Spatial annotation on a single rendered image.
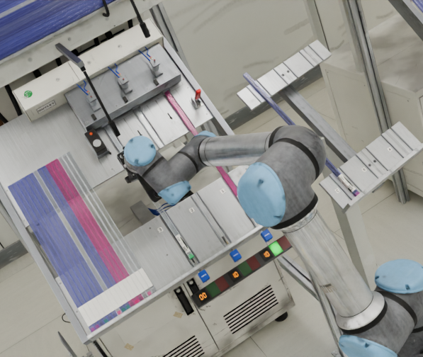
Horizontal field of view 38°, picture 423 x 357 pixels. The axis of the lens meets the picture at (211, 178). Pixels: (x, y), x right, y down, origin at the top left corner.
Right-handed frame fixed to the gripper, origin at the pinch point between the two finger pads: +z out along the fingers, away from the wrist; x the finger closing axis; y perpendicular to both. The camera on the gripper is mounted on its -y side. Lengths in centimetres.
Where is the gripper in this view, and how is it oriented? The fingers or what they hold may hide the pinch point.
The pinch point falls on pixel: (139, 177)
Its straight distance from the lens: 185.0
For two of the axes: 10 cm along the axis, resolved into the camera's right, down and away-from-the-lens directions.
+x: -8.4, 5.1, -2.0
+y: -5.3, -8.5, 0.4
